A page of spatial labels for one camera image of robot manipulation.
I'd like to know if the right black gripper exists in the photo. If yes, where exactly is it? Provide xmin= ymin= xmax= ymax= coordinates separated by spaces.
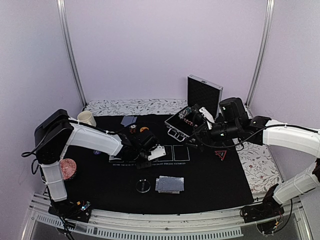
xmin=182 ymin=121 xmax=240 ymax=153

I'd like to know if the orange big blind button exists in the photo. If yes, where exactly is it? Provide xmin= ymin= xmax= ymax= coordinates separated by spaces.
xmin=139 ymin=126 xmax=149 ymax=133

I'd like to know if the orange black 100 chip stack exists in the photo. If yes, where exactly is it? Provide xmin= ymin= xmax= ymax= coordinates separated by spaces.
xmin=129 ymin=124 xmax=137 ymax=134

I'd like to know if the queen of spades card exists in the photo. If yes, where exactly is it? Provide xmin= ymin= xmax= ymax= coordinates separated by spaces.
xmin=109 ymin=155 xmax=122 ymax=161

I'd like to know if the single blue playing card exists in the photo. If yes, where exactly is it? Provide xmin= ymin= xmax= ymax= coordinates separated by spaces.
xmin=121 ymin=116 xmax=137 ymax=127

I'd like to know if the red black triangle card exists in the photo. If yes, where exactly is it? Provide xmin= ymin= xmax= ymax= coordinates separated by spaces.
xmin=214 ymin=150 xmax=227 ymax=161

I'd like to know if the clear dealer button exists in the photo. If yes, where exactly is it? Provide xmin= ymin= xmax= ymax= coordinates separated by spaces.
xmin=135 ymin=179 xmax=151 ymax=194

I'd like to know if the aluminium poker chip case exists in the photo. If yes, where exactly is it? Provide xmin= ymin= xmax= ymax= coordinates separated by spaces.
xmin=164 ymin=74 xmax=223 ymax=142

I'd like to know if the blue playing card deck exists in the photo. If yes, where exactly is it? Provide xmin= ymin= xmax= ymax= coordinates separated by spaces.
xmin=155 ymin=175 xmax=185 ymax=194

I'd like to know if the purple small blind button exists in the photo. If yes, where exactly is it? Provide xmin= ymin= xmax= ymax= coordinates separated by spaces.
xmin=93 ymin=150 xmax=101 ymax=155

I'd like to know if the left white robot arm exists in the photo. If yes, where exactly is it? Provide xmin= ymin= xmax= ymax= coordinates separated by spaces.
xmin=21 ymin=109 xmax=166 ymax=217

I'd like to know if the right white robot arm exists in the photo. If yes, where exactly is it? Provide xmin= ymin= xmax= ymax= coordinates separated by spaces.
xmin=193 ymin=97 xmax=320 ymax=218

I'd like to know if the red dice row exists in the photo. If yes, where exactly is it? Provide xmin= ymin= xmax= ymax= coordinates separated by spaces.
xmin=184 ymin=119 xmax=197 ymax=127

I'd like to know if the left poker chip row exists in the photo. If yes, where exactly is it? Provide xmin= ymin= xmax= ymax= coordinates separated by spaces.
xmin=178 ymin=106 xmax=193 ymax=120

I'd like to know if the floral white tablecloth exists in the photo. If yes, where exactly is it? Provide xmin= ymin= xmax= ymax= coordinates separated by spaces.
xmin=83 ymin=99 xmax=285 ymax=200

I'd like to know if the black poker table mat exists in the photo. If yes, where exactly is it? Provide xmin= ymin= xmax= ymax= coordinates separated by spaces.
xmin=65 ymin=114 xmax=254 ymax=215

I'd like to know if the cream ceramic mug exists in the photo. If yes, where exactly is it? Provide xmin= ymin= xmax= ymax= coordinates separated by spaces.
xmin=77 ymin=110 xmax=97 ymax=127

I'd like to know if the red patterned round tin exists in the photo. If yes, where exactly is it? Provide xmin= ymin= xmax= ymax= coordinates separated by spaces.
xmin=59 ymin=158 xmax=77 ymax=181

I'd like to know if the small green circuit board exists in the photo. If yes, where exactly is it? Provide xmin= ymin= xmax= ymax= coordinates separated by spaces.
xmin=76 ymin=200 xmax=91 ymax=212

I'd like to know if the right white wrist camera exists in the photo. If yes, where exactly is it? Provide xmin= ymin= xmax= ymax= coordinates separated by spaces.
xmin=192 ymin=104 xmax=215 ymax=130

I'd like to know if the right aluminium frame post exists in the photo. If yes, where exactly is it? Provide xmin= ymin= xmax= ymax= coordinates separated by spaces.
xmin=245 ymin=0 xmax=275 ymax=108

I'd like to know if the aluminium frame post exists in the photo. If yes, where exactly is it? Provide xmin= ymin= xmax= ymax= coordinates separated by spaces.
xmin=56 ymin=0 xmax=88 ymax=108
xmin=245 ymin=0 xmax=275 ymax=108

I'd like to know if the left aluminium frame post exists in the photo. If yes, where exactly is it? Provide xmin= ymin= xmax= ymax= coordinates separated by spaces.
xmin=56 ymin=0 xmax=88 ymax=108

